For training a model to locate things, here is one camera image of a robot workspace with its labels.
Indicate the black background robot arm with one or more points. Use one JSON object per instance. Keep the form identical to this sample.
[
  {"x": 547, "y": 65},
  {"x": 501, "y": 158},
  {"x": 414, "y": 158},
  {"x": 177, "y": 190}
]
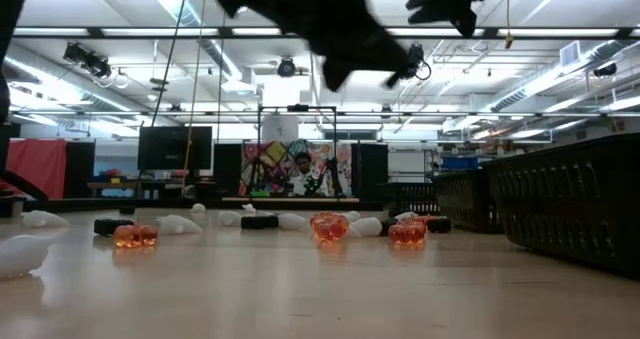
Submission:
[{"x": 334, "y": 174}]

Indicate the wooden bench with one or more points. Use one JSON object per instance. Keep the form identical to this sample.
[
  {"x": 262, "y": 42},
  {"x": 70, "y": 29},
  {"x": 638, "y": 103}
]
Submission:
[{"x": 130, "y": 184}]

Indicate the black monitor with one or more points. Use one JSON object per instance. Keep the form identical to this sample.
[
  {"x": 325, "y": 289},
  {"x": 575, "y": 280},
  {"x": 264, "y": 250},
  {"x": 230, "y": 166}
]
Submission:
[{"x": 175, "y": 148}]

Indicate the green object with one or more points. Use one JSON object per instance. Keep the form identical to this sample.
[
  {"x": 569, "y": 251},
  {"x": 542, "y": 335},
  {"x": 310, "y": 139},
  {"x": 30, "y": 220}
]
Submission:
[{"x": 260, "y": 194}]

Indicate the round black ceiling camera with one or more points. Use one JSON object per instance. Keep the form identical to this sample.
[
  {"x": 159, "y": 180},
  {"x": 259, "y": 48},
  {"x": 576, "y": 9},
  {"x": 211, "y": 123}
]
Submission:
[
  {"x": 417, "y": 54},
  {"x": 286, "y": 67}
]

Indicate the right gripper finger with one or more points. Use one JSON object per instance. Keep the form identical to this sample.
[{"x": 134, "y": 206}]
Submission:
[
  {"x": 431, "y": 9},
  {"x": 467, "y": 19}
]

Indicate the long black ceiling rail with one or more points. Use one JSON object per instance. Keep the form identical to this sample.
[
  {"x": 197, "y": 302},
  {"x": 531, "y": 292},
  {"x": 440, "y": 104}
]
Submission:
[{"x": 450, "y": 114}]

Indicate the black overhead rig beam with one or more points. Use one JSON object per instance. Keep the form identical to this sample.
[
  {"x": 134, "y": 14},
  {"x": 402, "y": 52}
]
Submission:
[{"x": 150, "y": 36}]

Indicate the black ceiling projector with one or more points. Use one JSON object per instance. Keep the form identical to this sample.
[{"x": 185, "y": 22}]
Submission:
[{"x": 605, "y": 70}]

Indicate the colourful mural panel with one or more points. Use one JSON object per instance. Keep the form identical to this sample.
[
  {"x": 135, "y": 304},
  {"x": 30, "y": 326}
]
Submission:
[{"x": 270, "y": 159}]

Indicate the orange translucent pumpkin figurine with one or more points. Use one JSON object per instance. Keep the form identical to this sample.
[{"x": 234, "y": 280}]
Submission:
[
  {"x": 325, "y": 214},
  {"x": 407, "y": 233},
  {"x": 135, "y": 235},
  {"x": 329, "y": 229},
  {"x": 430, "y": 219}
]

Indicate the black skull-faced figurine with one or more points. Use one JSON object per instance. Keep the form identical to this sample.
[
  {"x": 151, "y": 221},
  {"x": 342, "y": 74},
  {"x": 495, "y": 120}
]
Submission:
[
  {"x": 112, "y": 226},
  {"x": 440, "y": 225},
  {"x": 259, "y": 222},
  {"x": 387, "y": 225},
  {"x": 127, "y": 210}
]

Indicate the blue storage bin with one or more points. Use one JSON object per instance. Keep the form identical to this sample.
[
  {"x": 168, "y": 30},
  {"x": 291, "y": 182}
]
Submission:
[{"x": 460, "y": 162}]

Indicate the tall black panel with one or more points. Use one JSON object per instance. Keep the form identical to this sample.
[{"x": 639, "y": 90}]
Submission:
[
  {"x": 80, "y": 169},
  {"x": 370, "y": 171},
  {"x": 227, "y": 169}
]

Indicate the metal shelf rack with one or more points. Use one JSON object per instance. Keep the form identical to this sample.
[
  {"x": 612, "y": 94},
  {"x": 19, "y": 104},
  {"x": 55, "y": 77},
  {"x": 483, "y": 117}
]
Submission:
[{"x": 432, "y": 166}]

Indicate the colourful toy pile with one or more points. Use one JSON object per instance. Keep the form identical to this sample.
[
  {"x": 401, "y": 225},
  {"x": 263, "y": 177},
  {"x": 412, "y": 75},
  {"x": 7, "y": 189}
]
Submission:
[{"x": 110, "y": 175}]

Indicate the white ghost figurine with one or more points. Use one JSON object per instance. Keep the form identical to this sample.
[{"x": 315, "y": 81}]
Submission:
[
  {"x": 352, "y": 215},
  {"x": 177, "y": 225},
  {"x": 249, "y": 209},
  {"x": 198, "y": 208},
  {"x": 230, "y": 218},
  {"x": 406, "y": 215},
  {"x": 292, "y": 222},
  {"x": 367, "y": 227},
  {"x": 42, "y": 219},
  {"x": 20, "y": 254}
]

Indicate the black metal stand frame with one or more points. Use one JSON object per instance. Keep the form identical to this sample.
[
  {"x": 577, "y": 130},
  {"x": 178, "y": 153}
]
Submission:
[{"x": 297, "y": 108}]

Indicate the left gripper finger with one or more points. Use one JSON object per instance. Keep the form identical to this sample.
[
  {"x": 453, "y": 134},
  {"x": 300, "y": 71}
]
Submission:
[
  {"x": 399, "y": 76},
  {"x": 336, "y": 74}
]

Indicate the person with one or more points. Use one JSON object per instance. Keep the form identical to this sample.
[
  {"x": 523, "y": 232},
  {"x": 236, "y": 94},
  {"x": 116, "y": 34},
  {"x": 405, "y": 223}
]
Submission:
[{"x": 302, "y": 174}]

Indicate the black track spotlights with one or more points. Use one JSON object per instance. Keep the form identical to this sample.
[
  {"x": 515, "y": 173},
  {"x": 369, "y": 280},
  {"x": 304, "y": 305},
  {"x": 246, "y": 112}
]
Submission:
[{"x": 87, "y": 59}]

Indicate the white air vent grille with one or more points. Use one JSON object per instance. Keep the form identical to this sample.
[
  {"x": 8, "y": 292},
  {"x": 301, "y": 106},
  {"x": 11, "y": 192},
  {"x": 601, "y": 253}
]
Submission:
[{"x": 570, "y": 53}]

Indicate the silver ventilation duct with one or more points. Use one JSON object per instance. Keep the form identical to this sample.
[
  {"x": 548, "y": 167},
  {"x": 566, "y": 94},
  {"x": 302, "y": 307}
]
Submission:
[
  {"x": 550, "y": 76},
  {"x": 215, "y": 54}
]

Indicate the black slotted plastic basket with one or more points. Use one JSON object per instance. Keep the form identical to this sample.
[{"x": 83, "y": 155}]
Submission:
[
  {"x": 565, "y": 204},
  {"x": 465, "y": 199},
  {"x": 415, "y": 199}
]

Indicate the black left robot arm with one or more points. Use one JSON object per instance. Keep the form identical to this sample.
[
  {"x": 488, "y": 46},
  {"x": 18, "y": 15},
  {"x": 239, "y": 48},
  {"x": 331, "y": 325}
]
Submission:
[{"x": 7, "y": 29}]

